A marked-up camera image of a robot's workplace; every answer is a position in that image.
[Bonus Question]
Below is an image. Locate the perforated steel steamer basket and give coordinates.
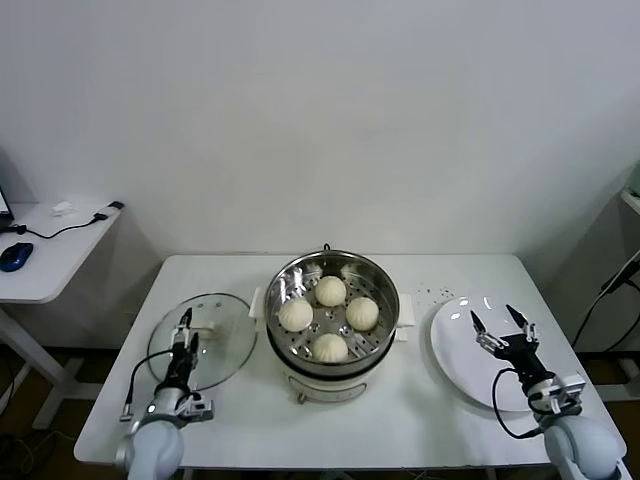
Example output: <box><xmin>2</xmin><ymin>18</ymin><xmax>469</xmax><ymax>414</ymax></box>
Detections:
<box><xmin>263</xmin><ymin>252</ymin><xmax>401</xmax><ymax>374</ymax></box>

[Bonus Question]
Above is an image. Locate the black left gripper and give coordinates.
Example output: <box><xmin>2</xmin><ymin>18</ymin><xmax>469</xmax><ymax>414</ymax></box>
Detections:
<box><xmin>166</xmin><ymin>307</ymin><xmax>200</xmax><ymax>390</ymax></box>

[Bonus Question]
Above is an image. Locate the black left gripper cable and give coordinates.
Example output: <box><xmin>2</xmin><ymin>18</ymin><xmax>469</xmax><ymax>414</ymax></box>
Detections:
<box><xmin>118</xmin><ymin>349</ymin><xmax>177</xmax><ymax>424</ymax></box>

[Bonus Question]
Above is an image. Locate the black cable with adapter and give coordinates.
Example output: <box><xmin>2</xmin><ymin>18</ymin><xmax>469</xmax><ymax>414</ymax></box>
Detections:
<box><xmin>0</xmin><ymin>201</ymin><xmax>125</xmax><ymax>240</ymax></box>

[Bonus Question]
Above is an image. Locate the white electric steamer pot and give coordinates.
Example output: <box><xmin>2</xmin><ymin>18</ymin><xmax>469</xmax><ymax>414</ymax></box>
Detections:
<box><xmin>248</xmin><ymin>287</ymin><xmax>416</xmax><ymax>405</ymax></box>

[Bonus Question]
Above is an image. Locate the blue computer mouse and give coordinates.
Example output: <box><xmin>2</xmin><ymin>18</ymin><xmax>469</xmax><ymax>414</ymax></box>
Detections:
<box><xmin>0</xmin><ymin>242</ymin><xmax>34</xmax><ymax>274</ymax></box>

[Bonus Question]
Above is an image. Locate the large white plate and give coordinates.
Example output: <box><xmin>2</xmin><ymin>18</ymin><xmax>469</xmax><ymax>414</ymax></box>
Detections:
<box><xmin>430</xmin><ymin>297</ymin><xmax>551</xmax><ymax>412</ymax></box>

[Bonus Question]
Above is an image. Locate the white steamed baozi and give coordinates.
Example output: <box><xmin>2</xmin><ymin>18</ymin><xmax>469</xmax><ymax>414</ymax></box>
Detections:
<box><xmin>312</xmin><ymin>333</ymin><xmax>349</xmax><ymax>364</ymax></box>
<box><xmin>314</xmin><ymin>275</ymin><xmax>347</xmax><ymax>307</ymax></box>
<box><xmin>345</xmin><ymin>297</ymin><xmax>380</xmax><ymax>331</ymax></box>
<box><xmin>278</xmin><ymin>298</ymin><xmax>315</xmax><ymax>332</ymax></box>

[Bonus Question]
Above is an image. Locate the white side desk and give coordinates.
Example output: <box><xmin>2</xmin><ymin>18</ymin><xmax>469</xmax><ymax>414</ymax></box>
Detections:
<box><xmin>0</xmin><ymin>201</ymin><xmax>127</xmax><ymax>431</ymax></box>

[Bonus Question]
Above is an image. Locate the round glass pot lid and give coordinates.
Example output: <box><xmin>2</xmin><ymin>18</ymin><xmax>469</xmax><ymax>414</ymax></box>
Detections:
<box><xmin>146</xmin><ymin>293</ymin><xmax>259</xmax><ymax>392</ymax></box>

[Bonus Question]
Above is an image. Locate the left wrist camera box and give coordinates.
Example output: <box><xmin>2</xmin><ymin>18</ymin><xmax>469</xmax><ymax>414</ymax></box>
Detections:
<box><xmin>174</xmin><ymin>392</ymin><xmax>218</xmax><ymax>419</ymax></box>

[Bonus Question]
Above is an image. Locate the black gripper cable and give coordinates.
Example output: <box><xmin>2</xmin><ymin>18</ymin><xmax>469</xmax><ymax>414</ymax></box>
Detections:
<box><xmin>491</xmin><ymin>368</ymin><xmax>547</xmax><ymax>441</ymax></box>
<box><xmin>118</xmin><ymin>349</ymin><xmax>177</xmax><ymax>424</ymax></box>

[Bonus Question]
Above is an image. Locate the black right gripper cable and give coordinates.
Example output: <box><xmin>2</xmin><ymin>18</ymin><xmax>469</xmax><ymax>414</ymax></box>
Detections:
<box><xmin>491</xmin><ymin>368</ymin><xmax>547</xmax><ymax>441</ymax></box>

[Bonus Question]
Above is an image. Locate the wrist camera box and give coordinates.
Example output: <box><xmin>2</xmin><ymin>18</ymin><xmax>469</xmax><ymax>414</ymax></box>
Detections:
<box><xmin>174</xmin><ymin>392</ymin><xmax>218</xmax><ymax>419</ymax></box>
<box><xmin>529</xmin><ymin>372</ymin><xmax>587</xmax><ymax>416</ymax></box>

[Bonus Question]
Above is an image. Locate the white background shelf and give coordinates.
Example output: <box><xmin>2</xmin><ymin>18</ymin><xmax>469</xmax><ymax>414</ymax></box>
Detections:
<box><xmin>618</xmin><ymin>187</ymin><xmax>640</xmax><ymax>219</ymax></box>

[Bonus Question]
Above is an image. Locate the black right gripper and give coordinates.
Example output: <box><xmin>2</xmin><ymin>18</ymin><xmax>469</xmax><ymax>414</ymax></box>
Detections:
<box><xmin>470</xmin><ymin>304</ymin><xmax>554</xmax><ymax>392</ymax></box>

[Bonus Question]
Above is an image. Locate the dark laptop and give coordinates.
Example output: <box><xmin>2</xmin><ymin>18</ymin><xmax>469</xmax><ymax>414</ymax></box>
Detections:
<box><xmin>0</xmin><ymin>148</ymin><xmax>16</xmax><ymax>233</ymax></box>

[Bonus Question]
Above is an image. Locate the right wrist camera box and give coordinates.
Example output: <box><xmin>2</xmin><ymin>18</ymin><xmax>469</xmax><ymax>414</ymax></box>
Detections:
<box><xmin>529</xmin><ymin>372</ymin><xmax>587</xmax><ymax>416</ymax></box>

